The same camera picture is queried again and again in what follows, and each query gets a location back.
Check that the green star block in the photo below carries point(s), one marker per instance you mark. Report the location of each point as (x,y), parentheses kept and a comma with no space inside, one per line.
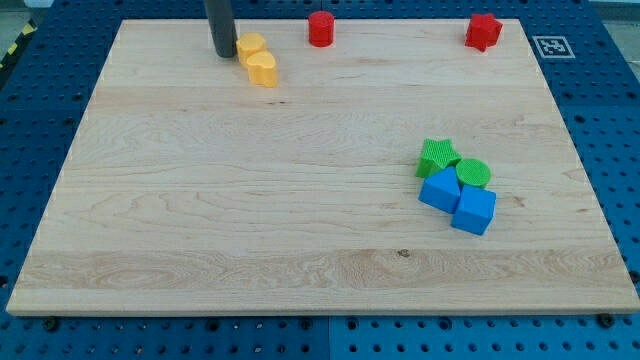
(435,156)

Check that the blue triangular block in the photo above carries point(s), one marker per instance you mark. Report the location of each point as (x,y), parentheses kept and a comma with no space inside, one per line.
(441,190)

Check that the yellow heart block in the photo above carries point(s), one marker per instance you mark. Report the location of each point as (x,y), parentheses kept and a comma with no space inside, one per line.
(262,69)

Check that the light wooden board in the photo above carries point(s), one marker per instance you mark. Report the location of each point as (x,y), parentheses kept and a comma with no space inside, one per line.
(190,191)

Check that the green cylinder block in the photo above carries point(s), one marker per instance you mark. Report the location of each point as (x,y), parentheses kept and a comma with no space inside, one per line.
(473,172)

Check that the yellow hexagon block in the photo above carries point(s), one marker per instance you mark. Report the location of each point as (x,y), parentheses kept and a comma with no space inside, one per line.
(247,46)

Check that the red cylinder block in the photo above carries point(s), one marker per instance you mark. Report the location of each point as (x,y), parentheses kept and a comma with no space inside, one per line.
(321,28)

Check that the blue cube block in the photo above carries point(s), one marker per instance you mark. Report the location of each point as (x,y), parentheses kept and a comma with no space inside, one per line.
(475,210)

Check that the dark grey cylindrical robot stylus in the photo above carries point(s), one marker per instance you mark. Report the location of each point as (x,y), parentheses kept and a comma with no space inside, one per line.
(221,21)

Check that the red star block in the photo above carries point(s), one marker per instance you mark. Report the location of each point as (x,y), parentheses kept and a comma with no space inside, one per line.
(483,31)

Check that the white fiducial marker tag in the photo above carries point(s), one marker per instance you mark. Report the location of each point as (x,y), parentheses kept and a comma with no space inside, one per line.
(553,47)

